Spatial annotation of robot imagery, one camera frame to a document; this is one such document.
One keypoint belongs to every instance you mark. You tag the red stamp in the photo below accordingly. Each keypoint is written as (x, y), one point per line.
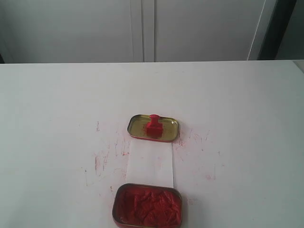
(154, 128)

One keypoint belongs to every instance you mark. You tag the dark vertical post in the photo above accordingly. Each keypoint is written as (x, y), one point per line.
(276, 29)

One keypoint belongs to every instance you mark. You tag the red ink pad tin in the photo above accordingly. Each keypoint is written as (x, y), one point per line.
(147, 206)

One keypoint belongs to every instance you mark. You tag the gold tin lid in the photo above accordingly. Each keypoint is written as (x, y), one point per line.
(137, 128)

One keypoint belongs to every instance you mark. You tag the white cabinet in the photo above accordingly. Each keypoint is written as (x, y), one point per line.
(88, 31)

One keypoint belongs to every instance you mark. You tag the white paper sheet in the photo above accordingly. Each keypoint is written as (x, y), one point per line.
(150, 163)

